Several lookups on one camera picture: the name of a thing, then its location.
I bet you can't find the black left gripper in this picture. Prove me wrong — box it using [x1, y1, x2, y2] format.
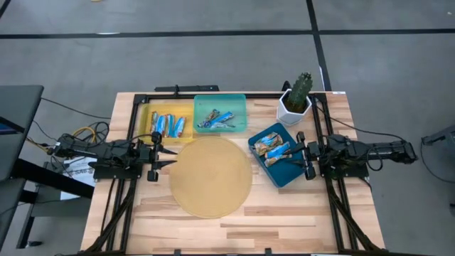
[139, 132, 178, 183]

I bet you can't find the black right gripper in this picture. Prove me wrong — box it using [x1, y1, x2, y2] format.
[285, 132, 326, 181]

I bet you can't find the blue granola bar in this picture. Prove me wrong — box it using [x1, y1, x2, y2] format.
[149, 110, 159, 136]
[165, 113, 176, 138]
[208, 111, 235, 128]
[173, 116, 186, 139]
[155, 114, 167, 139]

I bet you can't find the round woven straw placemat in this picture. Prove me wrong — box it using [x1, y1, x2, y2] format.
[168, 137, 254, 220]

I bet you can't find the dark blue plastic tray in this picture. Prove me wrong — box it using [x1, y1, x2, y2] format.
[247, 122, 309, 188]

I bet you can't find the white hexagonal plant pot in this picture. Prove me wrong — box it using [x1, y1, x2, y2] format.
[276, 88, 313, 127]

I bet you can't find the yellow plastic bin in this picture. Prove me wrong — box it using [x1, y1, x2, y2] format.
[137, 102, 195, 144]

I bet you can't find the green cactus plant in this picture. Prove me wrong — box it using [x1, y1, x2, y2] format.
[287, 72, 314, 112]

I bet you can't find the black bar device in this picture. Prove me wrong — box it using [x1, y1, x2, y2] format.
[154, 84, 220, 93]

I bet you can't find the teal plastic bin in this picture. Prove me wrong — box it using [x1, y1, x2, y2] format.
[193, 93, 248, 134]

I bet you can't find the white printed paper sheet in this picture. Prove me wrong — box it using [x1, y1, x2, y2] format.
[59, 155, 99, 201]

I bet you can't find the black desk beam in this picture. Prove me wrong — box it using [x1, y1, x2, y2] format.
[14, 158, 95, 199]

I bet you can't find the grey furniture leg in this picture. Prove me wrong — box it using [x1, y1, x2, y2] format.
[421, 124, 455, 146]

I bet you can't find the dark grey desk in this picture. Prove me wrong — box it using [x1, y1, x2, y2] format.
[0, 84, 46, 182]

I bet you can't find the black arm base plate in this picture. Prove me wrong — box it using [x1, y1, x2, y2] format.
[87, 161, 145, 181]
[319, 161, 370, 180]

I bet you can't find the black aluminium table frame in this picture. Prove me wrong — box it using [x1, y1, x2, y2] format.
[80, 91, 387, 256]

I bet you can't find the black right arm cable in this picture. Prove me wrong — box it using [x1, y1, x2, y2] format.
[365, 147, 385, 171]

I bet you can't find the yellow cable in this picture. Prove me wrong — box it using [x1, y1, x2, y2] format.
[73, 126, 97, 143]

